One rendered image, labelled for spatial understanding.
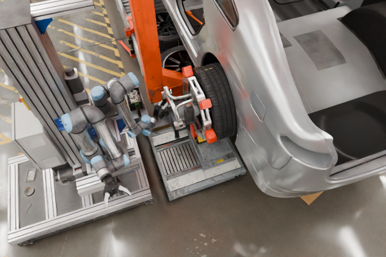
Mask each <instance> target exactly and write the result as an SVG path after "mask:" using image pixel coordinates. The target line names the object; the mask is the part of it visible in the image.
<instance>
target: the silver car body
mask: <svg viewBox="0 0 386 257"><path fill-rule="evenodd" d="M162 2H163V4H164V6H165V8H166V10H167V12H168V14H169V15H170V17H171V19H172V22H173V24H174V26H175V28H176V30H177V32H178V34H179V37H180V39H181V41H182V43H183V45H184V47H185V49H186V51H187V53H188V55H189V57H190V59H191V61H192V62H193V64H194V66H195V68H197V67H200V61H201V58H202V55H203V54H204V52H206V51H209V52H211V53H213V54H214V55H215V56H216V57H217V59H218V60H219V62H220V63H221V65H222V67H223V69H224V71H225V74H226V76H227V79H228V81H229V84H230V87H231V91H232V94H233V98H234V103H235V107H236V113H237V139H236V142H235V145H236V147H237V149H238V151H239V152H240V155H241V157H242V159H243V160H244V163H245V165H246V166H247V168H248V170H249V172H250V174H251V176H252V178H253V179H254V181H255V183H256V185H257V186H258V188H259V189H260V190H261V191H262V192H264V193H265V194H267V195H270V196H273V197H280V198H291V197H300V196H306V195H310V194H315V193H319V192H322V191H326V190H329V189H334V188H338V187H341V186H345V185H349V184H352V183H355V182H358V181H361V180H364V179H367V178H369V177H373V176H375V175H378V174H380V173H384V172H386V0H162Z"/></svg>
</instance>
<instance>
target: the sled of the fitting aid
mask: <svg viewBox="0 0 386 257"><path fill-rule="evenodd" d="M187 133H188V136H189V138H190V140H191V143H192V145H193V147H194V149H195V152H196V154H197V156H198V159H199V162H200V164H201V166H202V168H203V171H205V170H208V169H211V168H214V167H217V166H220V165H223V164H225V163H228V162H231V161H235V160H236V157H237V156H236V154H235V152H234V150H233V149H232V147H231V145H230V143H229V141H228V139H227V138H226V139H227V141H228V143H229V145H230V147H231V149H232V153H229V154H226V155H223V156H221V157H218V158H214V159H211V160H209V161H206V162H205V161H204V159H203V157H202V154H201V152H200V150H199V148H198V145H197V143H196V141H195V140H194V139H193V137H192V135H191V129H190V128H188V129H187Z"/></svg>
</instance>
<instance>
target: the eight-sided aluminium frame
mask: <svg viewBox="0 0 386 257"><path fill-rule="evenodd" d="M182 82H183V95H188V94H190V87H191V88H192V91H193V93H194V95H195V97H196V100H197V102H198V106H199V101H201V100H205V99H206V98H205V95H204V93H203V92H202V90H201V88H200V86H199V84H198V82H197V80H196V77H195V76H191V77H188V78H182ZM186 83H187V91H186ZM193 83H194V84H195V86H196V87H197V89H198V91H199V95H198V93H197V91H196V89H195V87H194V85H193ZM199 110H200V114H201V117H202V123H203V128H202V127H201V125H200V123H199V121H198V118H197V116H194V118H195V119H196V123H197V125H198V127H199V129H197V126H196V124H195V123H192V125H193V127H194V129H195V131H196V134H197V136H199V137H201V138H202V139H203V140H205V139H206V138H205V137H204V131H206V128H207V129H208V130H209V129H211V126H212V124H211V119H210V114H209V110H208V108H207V109H204V110H205V113H206V117H207V119H205V117H204V112H203V110H201V109H200V106H199Z"/></svg>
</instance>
